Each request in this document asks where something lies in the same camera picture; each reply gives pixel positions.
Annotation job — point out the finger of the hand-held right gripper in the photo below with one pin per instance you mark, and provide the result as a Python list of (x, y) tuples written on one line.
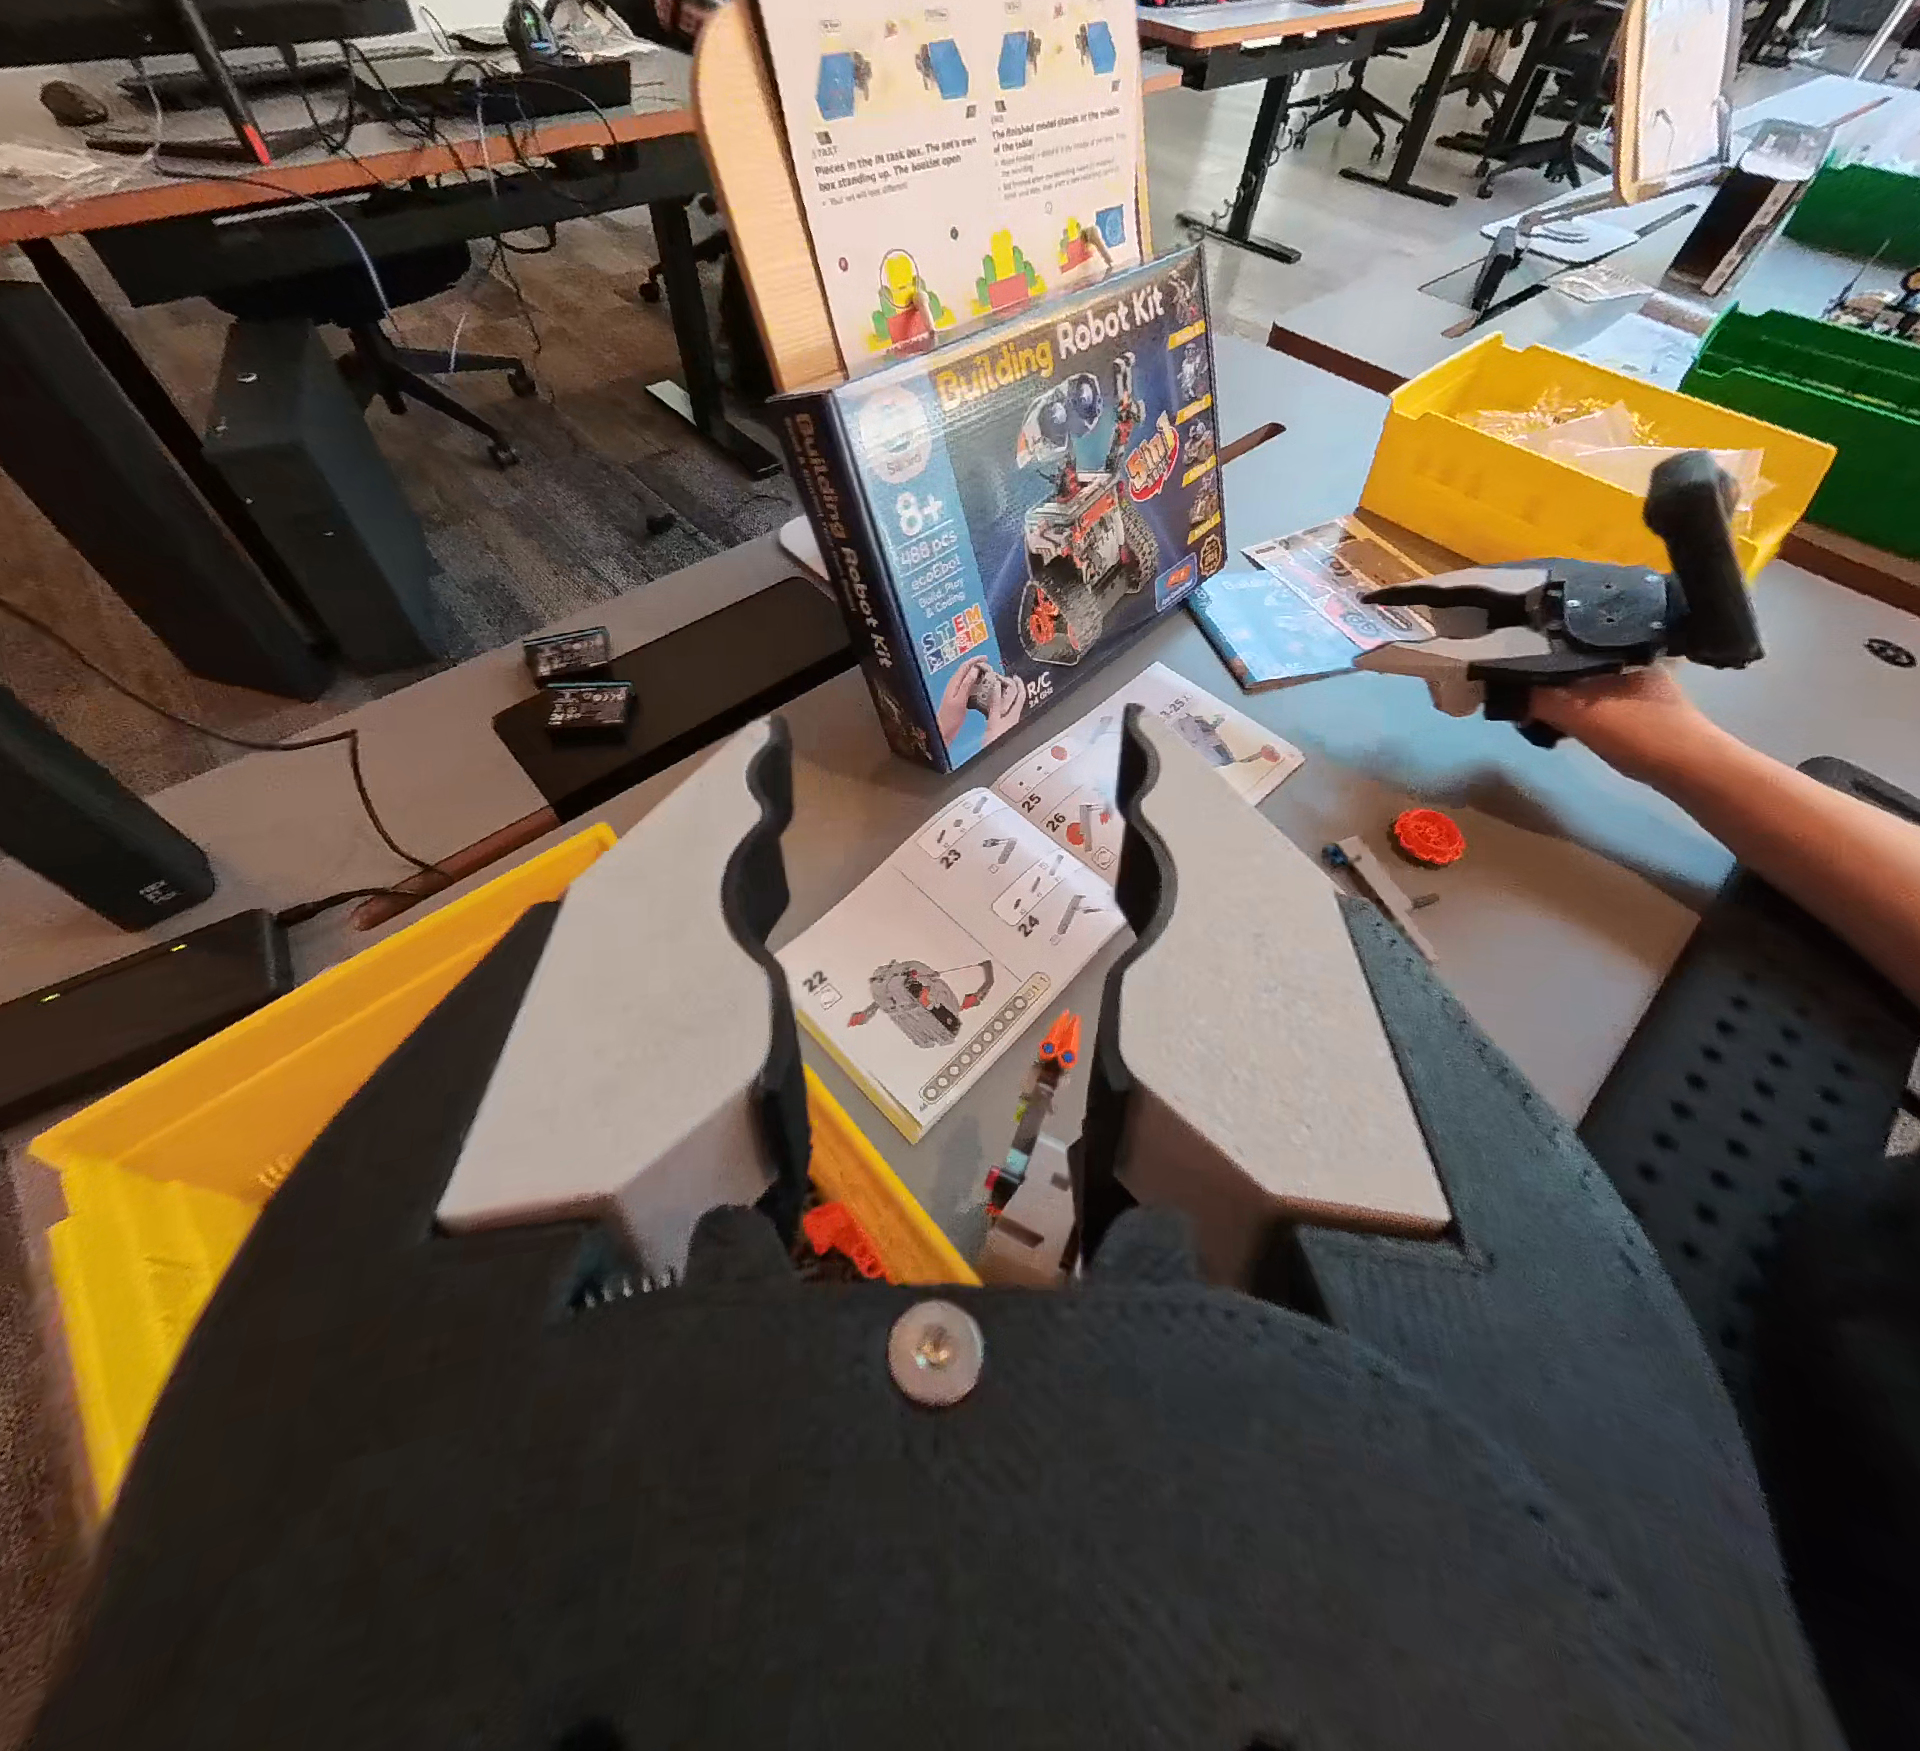
[(1477, 604), (1455, 670)]

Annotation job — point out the green plastic bin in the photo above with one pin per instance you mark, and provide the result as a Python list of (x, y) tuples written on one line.
[(1853, 215), (1800, 431)]

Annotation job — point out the dark computer mouse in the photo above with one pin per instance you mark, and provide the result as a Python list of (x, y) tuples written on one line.
[(76, 104)]

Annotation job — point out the brown-edged office desk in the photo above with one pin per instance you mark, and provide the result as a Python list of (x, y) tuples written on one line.
[(224, 196)]

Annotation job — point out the blue robot kit box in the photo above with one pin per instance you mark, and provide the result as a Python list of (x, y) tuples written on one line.
[(1050, 431)]

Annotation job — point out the black flat device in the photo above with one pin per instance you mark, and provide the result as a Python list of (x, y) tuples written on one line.
[(496, 84)]

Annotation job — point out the black red camera stand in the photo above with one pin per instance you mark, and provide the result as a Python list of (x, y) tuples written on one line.
[(202, 56)]

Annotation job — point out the partly built robot model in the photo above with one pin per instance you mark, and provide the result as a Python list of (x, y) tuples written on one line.
[(1028, 1180)]

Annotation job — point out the black mesh office chair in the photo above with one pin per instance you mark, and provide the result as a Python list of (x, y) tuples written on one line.
[(1726, 1106)]

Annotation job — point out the grey beam assembly with axle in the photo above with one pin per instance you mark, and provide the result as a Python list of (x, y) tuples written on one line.
[(1381, 888)]

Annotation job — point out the blue closed instruction booklet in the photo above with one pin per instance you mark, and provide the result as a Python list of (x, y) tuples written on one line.
[(1276, 626)]

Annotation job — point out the robot sticker sheet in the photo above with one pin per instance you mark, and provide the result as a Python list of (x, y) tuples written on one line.
[(1320, 550)]

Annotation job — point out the brown open box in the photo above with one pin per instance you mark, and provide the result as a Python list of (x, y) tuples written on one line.
[(1742, 221)]

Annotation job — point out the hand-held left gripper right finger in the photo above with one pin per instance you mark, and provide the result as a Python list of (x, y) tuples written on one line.
[(1276, 1032)]

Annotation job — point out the black power supply box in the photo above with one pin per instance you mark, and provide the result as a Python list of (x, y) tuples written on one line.
[(136, 1014)]

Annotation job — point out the grey desk with brown edge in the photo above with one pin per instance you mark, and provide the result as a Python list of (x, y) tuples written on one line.
[(1351, 324)]

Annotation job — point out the person's right forearm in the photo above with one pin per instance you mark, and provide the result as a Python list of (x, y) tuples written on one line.
[(1800, 821)]

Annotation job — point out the yellow plastic bin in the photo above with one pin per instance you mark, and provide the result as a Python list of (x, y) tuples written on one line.
[(224, 1180), (1441, 476)]

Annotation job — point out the black battery pack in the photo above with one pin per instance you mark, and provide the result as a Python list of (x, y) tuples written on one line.
[(568, 656), (587, 709)]

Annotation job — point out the wooden board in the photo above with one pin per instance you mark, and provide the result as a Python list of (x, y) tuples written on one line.
[(765, 221)]

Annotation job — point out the clear plastic bag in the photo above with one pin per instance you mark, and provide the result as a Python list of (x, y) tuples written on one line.
[(1559, 424)]

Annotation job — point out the cardboard stand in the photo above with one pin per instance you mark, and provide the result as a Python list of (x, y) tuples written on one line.
[(1672, 84)]

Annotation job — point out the person's right hand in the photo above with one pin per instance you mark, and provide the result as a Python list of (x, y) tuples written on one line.
[(1620, 716)]

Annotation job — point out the black keyboard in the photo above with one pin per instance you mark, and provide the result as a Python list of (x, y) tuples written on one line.
[(272, 70)]

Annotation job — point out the open white instruction booklet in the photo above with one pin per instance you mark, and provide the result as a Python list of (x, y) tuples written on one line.
[(930, 911)]

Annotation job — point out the white instruction poster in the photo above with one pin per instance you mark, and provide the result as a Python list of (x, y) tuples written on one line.
[(930, 11)]

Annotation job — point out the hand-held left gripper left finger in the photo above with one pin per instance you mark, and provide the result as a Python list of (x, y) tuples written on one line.
[(631, 1032)]

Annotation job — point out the black swivel chair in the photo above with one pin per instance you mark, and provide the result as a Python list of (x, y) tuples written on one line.
[(345, 281)]

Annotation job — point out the orange gear wheel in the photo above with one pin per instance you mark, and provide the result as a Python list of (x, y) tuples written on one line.
[(1424, 836)]

